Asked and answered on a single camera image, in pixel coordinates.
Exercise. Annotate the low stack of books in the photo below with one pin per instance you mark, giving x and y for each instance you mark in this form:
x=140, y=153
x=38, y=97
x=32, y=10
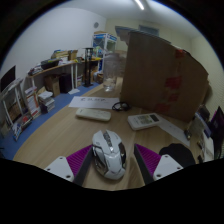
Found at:
x=46, y=101

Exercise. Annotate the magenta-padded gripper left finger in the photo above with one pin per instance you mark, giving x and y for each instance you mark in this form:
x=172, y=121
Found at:
x=61, y=166

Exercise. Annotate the tall black stand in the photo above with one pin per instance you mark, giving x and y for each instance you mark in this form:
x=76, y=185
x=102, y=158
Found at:
x=88, y=66

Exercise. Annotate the clear plastic jar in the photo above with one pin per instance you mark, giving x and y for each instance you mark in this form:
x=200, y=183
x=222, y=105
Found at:
x=110, y=73

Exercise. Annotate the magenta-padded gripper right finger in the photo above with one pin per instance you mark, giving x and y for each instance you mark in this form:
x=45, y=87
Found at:
x=165, y=165

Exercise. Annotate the white computer mouse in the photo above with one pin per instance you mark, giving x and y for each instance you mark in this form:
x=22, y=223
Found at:
x=109, y=155

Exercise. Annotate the white remote with display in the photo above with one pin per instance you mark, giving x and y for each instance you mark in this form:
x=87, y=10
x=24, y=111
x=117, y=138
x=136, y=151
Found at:
x=144, y=121

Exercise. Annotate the blue white glass-door cabinet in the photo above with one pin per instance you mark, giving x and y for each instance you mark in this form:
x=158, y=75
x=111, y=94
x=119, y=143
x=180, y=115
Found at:
x=105, y=41

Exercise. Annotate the black tray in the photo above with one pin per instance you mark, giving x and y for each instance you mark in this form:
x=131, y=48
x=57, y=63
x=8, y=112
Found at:
x=50, y=63

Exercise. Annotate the black box under desk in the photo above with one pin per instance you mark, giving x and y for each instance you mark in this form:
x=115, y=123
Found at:
x=65, y=82

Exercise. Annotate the round wall clock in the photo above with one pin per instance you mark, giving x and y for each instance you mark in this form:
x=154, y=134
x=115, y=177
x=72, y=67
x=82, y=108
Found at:
x=96, y=25

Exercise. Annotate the plain white remote control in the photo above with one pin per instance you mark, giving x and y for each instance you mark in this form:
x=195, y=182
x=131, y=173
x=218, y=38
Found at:
x=93, y=114

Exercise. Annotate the wooden side desk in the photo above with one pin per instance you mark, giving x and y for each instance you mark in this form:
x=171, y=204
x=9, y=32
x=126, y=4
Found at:
x=53, y=68

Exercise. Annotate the black computer monitor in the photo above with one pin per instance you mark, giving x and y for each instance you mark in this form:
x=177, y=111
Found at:
x=8, y=78

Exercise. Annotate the large brown cardboard box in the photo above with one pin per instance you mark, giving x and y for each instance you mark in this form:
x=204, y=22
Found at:
x=156, y=73

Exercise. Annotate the white metal stand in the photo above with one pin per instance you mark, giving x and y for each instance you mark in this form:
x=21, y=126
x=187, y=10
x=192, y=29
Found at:
x=10, y=96

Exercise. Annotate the cardboard box under desk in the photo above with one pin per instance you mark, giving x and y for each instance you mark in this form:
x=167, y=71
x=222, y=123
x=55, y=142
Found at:
x=52, y=86

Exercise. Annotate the black mouse pad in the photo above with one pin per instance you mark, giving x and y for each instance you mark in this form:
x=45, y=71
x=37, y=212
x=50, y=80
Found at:
x=180, y=153

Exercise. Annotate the ceiling tube light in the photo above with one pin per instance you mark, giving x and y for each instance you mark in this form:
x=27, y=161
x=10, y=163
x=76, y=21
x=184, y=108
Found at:
x=139, y=4

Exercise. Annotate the tall stack of books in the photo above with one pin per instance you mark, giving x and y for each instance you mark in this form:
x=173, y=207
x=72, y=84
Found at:
x=32, y=102

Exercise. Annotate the white paper sheet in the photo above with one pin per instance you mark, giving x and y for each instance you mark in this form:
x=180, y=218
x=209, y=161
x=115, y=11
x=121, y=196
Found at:
x=173, y=130
x=93, y=102

